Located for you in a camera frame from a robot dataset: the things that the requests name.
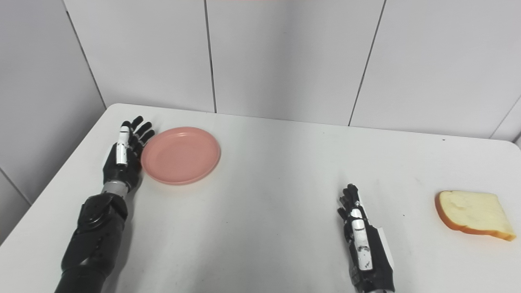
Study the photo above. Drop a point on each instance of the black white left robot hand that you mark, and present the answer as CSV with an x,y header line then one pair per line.
x,y
118,173

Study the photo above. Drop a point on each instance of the pink round plate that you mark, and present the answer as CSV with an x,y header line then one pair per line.
x,y
181,156

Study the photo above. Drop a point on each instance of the slice of white bread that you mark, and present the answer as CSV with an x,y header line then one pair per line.
x,y
472,211

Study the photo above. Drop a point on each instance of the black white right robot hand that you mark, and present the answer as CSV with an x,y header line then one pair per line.
x,y
378,268

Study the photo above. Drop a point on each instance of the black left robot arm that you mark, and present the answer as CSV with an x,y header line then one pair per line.
x,y
95,236

